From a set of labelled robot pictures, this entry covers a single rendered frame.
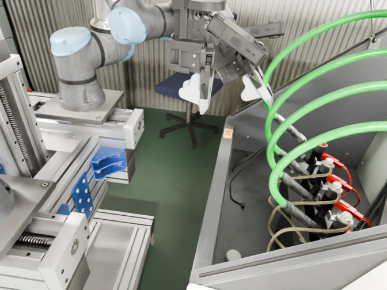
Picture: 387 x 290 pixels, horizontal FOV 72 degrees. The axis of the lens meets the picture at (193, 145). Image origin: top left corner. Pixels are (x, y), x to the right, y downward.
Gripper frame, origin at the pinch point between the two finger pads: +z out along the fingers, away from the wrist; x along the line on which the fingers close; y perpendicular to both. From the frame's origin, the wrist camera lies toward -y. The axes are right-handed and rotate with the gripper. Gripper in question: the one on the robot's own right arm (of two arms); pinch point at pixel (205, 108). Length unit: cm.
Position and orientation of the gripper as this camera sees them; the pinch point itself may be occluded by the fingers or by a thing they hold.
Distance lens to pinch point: 55.6
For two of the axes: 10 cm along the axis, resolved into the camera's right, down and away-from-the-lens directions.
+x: -2.1, 5.7, -7.9
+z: -0.6, 8.0, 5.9
